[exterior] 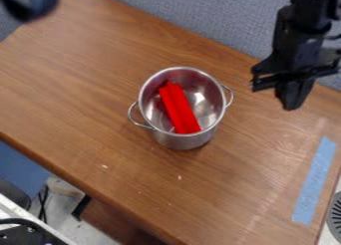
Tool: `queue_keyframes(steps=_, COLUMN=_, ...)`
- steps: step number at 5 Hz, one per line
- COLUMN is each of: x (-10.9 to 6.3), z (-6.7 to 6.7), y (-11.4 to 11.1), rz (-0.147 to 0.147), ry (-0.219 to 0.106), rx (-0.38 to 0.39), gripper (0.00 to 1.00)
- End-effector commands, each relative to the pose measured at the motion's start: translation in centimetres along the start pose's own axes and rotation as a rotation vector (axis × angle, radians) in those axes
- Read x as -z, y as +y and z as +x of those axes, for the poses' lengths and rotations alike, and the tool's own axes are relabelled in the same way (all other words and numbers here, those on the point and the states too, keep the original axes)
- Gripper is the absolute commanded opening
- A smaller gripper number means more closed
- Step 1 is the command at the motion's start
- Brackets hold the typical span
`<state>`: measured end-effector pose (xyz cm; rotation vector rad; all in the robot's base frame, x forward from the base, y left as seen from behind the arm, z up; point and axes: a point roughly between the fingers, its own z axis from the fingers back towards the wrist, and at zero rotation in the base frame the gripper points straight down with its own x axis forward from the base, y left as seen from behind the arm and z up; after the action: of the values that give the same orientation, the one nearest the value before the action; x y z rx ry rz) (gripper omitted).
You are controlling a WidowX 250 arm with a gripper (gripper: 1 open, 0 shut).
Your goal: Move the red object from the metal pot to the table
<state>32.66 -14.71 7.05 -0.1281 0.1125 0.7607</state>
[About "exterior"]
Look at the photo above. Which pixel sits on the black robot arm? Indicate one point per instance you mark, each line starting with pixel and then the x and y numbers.
pixel 308 19

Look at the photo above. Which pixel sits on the black device with handle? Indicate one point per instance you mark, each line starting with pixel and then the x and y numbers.
pixel 27 233

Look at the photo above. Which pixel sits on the grey fan grille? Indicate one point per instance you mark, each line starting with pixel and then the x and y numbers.
pixel 333 218

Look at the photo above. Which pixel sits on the red rectangular block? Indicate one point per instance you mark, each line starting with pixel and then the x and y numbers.
pixel 179 110

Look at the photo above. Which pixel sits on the silver metal pot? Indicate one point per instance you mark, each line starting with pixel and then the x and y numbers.
pixel 210 98

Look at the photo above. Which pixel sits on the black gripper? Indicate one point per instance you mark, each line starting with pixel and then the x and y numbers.
pixel 296 62

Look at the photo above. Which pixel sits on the blue tape strip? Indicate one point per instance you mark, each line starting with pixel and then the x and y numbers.
pixel 315 181

